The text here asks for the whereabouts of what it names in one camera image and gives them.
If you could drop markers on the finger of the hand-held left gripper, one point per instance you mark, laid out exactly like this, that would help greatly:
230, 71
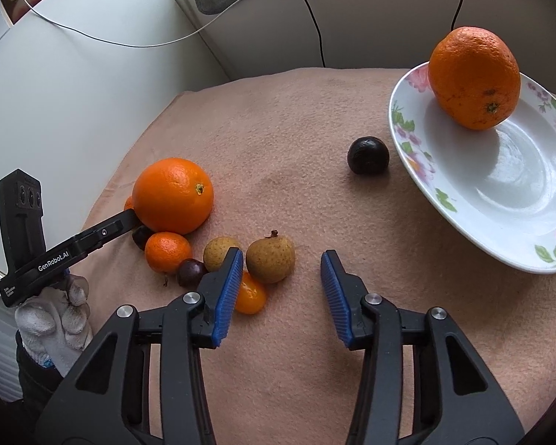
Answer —
104, 231

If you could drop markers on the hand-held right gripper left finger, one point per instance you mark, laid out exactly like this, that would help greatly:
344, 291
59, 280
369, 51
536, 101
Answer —
227, 287

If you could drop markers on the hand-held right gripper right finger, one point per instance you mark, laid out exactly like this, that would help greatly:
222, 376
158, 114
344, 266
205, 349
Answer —
336, 296

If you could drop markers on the orange kumquat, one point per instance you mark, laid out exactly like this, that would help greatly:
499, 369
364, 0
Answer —
251, 294

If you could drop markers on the small orange mandarin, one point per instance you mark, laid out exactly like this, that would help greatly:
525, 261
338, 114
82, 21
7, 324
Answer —
129, 204
167, 252

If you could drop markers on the small dark plum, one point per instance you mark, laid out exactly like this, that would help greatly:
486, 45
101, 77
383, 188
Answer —
190, 272
141, 237

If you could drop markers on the smooth large orange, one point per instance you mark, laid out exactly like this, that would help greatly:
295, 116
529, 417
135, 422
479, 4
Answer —
171, 194

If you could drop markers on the white floral plate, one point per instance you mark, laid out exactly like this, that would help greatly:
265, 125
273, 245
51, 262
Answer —
505, 185

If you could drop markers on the person's left forearm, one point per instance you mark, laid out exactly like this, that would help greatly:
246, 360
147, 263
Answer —
32, 380

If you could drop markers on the person's left hand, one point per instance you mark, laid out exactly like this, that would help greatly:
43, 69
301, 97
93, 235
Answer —
60, 329

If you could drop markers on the white cabinet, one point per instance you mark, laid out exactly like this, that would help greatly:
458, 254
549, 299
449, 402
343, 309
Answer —
74, 102

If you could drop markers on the large dark plum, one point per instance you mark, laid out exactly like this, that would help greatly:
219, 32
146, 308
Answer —
368, 155

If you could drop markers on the peach blanket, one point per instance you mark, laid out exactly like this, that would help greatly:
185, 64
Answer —
282, 148

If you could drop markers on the rough-skinned large orange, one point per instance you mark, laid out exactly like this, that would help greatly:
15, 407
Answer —
475, 79

